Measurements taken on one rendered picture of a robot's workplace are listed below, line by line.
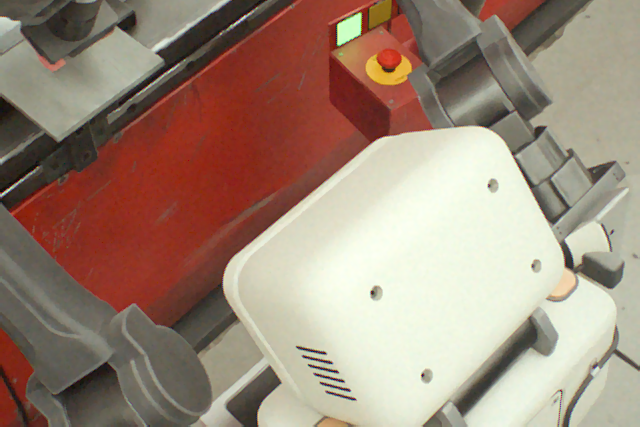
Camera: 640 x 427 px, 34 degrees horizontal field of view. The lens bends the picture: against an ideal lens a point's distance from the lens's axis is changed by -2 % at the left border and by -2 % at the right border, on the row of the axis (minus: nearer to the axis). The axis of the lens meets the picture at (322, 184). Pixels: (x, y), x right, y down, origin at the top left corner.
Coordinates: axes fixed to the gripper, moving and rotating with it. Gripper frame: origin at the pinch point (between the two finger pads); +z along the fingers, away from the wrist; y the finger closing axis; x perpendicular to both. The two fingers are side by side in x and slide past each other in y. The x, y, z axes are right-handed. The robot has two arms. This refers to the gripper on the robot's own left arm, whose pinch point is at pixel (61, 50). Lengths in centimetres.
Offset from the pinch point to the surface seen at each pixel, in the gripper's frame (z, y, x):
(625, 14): 90, -166, 51
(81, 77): 1.5, -0.3, 4.0
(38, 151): 18.4, 5.6, 5.3
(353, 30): 16, -46, 19
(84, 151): 20.7, -0.4, 8.7
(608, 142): 78, -123, 71
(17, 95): 3.3, 7.3, 0.8
